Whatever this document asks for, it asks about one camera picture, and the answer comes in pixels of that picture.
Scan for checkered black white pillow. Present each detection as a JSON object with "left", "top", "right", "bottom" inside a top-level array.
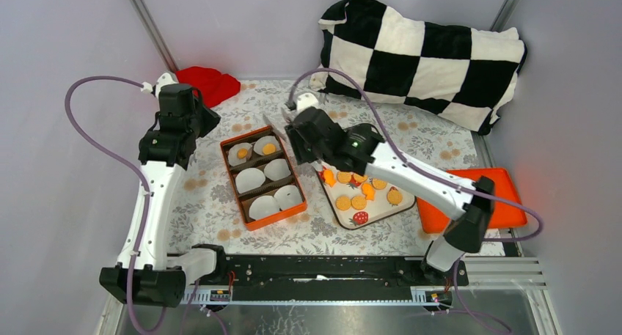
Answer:
[{"left": 309, "top": 0, "right": 527, "bottom": 136}]

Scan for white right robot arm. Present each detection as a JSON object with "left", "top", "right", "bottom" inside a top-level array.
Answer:
[{"left": 285, "top": 106, "right": 494, "bottom": 285}]

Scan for orange tin lid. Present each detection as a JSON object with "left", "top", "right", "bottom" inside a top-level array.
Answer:
[{"left": 416, "top": 167, "right": 528, "bottom": 235}]

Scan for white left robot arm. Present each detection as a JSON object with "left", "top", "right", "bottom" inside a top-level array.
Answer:
[{"left": 99, "top": 84, "right": 228, "bottom": 308}]

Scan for black sandwich cookie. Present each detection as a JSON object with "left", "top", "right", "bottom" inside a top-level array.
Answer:
[{"left": 371, "top": 178, "right": 387, "bottom": 191}]

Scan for white paper cupcake liner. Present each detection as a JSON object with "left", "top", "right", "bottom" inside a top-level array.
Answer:
[
  {"left": 274, "top": 185, "right": 304, "bottom": 211},
  {"left": 249, "top": 195, "right": 281, "bottom": 221},
  {"left": 235, "top": 168, "right": 266, "bottom": 194},
  {"left": 253, "top": 136, "right": 281, "bottom": 156},
  {"left": 263, "top": 158, "right": 291, "bottom": 182},
  {"left": 227, "top": 142, "right": 252, "bottom": 166}
]

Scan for metal serving tongs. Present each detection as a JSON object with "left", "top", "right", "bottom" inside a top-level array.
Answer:
[{"left": 262, "top": 106, "right": 298, "bottom": 142}]

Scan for round tan biscuit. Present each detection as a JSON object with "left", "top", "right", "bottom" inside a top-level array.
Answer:
[
  {"left": 352, "top": 173, "right": 368, "bottom": 184},
  {"left": 386, "top": 188, "right": 403, "bottom": 206},
  {"left": 262, "top": 143, "right": 277, "bottom": 155},
  {"left": 337, "top": 172, "right": 352, "bottom": 184},
  {"left": 236, "top": 147, "right": 248, "bottom": 159},
  {"left": 351, "top": 195, "right": 367, "bottom": 210},
  {"left": 334, "top": 195, "right": 351, "bottom": 211}
]

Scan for floral tablecloth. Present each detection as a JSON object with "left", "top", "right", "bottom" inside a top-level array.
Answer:
[{"left": 160, "top": 79, "right": 481, "bottom": 256}]

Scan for white strawberry tray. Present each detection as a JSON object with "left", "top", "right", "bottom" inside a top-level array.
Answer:
[{"left": 317, "top": 163, "right": 417, "bottom": 230}]

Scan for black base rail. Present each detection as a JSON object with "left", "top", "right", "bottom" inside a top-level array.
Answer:
[{"left": 197, "top": 254, "right": 469, "bottom": 303}]

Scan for red cloth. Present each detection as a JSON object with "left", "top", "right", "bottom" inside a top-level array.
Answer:
[{"left": 175, "top": 66, "right": 241, "bottom": 108}]

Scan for orange cookie tin box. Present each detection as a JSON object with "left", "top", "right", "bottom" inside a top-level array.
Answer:
[{"left": 220, "top": 126, "right": 307, "bottom": 231}]

